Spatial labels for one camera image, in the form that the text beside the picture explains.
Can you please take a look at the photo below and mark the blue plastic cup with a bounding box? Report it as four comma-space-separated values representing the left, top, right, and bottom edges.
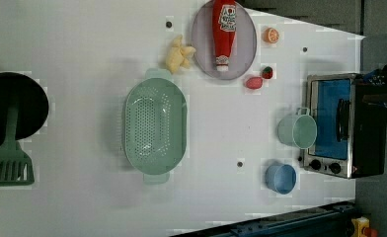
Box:
265, 163, 296, 195

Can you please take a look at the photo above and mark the grey round plate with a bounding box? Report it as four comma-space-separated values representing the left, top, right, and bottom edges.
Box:
191, 0, 257, 80

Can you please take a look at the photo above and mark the green cup with handle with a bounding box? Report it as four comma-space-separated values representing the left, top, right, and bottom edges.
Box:
277, 108, 318, 149

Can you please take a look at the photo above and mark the silver toaster oven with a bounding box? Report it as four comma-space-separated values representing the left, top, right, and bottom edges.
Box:
301, 73, 387, 179

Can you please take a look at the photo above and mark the green slotted spatula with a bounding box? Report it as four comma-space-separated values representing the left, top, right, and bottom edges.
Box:
0, 107, 35, 187

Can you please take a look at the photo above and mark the yellow banana toy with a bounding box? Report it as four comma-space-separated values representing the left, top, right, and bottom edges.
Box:
165, 35, 196, 74

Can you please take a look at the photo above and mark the orange slice toy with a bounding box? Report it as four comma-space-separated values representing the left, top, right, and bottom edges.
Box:
264, 28, 279, 43

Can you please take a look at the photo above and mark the strawberry toy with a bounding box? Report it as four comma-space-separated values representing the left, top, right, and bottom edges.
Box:
262, 66, 273, 79

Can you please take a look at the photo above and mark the black frying pan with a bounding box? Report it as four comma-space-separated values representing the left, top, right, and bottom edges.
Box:
0, 72, 49, 145

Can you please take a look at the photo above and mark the blue metal table frame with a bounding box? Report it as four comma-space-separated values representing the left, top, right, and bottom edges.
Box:
172, 201, 360, 237

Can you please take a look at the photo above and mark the green plastic strainer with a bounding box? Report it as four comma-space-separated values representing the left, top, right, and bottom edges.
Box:
122, 68, 188, 185

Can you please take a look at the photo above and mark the red sausage toy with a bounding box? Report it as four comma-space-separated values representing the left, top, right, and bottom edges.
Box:
246, 77, 264, 90

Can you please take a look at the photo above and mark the red ketchup bottle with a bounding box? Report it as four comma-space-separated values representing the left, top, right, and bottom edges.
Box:
212, 0, 237, 72

